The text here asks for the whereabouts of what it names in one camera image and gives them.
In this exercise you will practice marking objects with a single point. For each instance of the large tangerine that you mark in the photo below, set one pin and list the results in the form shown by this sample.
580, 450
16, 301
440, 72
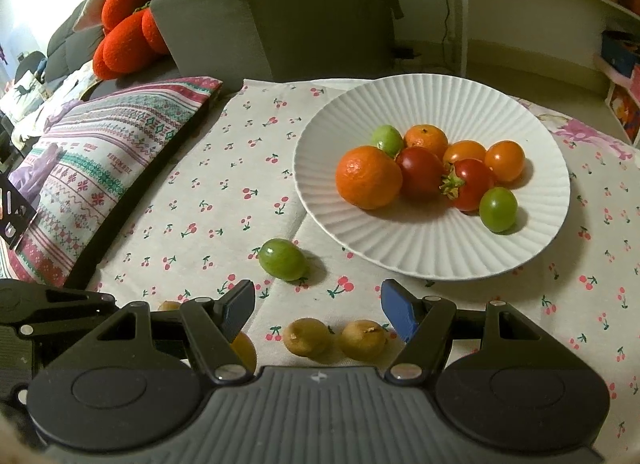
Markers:
369, 177

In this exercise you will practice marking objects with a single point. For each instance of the orange cherry tomato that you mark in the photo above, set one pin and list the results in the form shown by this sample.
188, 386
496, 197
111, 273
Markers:
465, 151
505, 160

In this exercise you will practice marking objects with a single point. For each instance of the cherry print tablecloth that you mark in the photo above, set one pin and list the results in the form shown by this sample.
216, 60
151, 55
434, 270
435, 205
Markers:
200, 194

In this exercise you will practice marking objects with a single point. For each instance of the striped patterned pillow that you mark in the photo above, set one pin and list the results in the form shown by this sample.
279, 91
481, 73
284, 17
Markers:
125, 144

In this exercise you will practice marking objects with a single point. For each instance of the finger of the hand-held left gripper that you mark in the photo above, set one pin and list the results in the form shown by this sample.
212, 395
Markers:
50, 298

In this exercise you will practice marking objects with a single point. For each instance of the dark blue box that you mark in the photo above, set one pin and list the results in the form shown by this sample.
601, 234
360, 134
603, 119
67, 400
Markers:
620, 54

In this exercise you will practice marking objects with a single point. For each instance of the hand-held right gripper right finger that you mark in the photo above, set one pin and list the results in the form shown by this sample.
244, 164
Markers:
400, 311

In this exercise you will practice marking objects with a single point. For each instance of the purple cloth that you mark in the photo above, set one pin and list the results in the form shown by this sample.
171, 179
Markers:
40, 169

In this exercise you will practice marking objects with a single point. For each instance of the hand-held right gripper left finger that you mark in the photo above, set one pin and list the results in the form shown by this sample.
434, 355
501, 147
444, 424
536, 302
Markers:
237, 309

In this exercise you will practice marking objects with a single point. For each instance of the green grape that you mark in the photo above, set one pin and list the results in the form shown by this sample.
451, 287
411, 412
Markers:
282, 258
498, 209
387, 139

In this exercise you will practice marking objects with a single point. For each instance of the white ribbed plate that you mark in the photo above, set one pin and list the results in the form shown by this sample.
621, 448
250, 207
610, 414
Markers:
425, 244

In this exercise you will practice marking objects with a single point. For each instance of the black slotted stand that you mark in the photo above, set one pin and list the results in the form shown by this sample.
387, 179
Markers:
15, 214

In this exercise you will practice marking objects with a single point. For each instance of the pink floral cloth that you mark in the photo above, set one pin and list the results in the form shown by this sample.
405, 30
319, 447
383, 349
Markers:
575, 134

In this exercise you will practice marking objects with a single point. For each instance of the red tomato-shaped cushion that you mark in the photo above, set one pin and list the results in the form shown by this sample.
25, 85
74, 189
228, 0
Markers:
125, 39

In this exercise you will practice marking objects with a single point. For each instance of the grey sofa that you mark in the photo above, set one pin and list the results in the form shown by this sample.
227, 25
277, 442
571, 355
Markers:
275, 19

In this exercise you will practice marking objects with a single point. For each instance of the small tangerine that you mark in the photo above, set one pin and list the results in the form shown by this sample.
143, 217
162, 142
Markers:
427, 139

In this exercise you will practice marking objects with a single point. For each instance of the red tomato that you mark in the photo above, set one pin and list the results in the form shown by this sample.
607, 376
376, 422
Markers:
470, 185
420, 173

